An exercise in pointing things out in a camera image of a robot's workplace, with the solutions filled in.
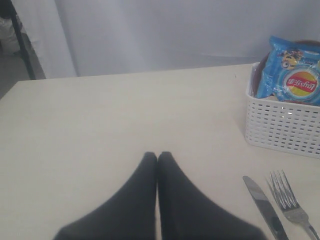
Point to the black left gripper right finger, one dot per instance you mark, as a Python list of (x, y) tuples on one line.
[(188, 214)]

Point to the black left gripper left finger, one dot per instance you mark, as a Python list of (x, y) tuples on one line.
[(128, 215)]

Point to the silver table knife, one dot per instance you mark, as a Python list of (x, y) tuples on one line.
[(266, 209)]

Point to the silver metal fork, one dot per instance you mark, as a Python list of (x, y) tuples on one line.
[(287, 202)]

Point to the white perforated plastic basket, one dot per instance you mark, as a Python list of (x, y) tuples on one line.
[(281, 126)]

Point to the brown round plate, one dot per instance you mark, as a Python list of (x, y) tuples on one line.
[(258, 72)]

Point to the blue potato chips bag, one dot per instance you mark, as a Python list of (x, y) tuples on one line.
[(291, 72)]

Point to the white curtain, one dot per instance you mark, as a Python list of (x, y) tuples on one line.
[(78, 38)]

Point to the black metal frame post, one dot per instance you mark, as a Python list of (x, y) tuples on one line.
[(23, 51)]

